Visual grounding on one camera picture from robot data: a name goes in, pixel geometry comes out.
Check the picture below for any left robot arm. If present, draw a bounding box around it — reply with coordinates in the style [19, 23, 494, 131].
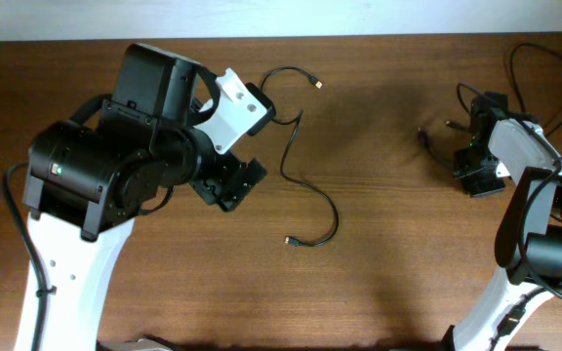
[15, 43, 276, 350]

